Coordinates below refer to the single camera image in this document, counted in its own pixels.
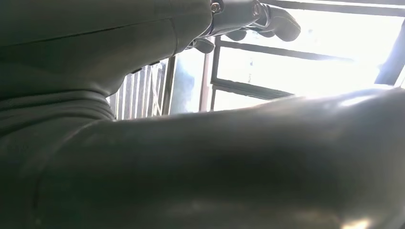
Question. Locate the metal railing bars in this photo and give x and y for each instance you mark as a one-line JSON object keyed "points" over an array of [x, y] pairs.
{"points": [[169, 85]]}

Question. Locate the dark diagonal bar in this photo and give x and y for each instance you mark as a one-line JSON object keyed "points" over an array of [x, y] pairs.
{"points": [[392, 53]]}

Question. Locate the dark window frame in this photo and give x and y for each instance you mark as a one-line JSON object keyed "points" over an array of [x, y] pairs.
{"points": [[253, 89]]}

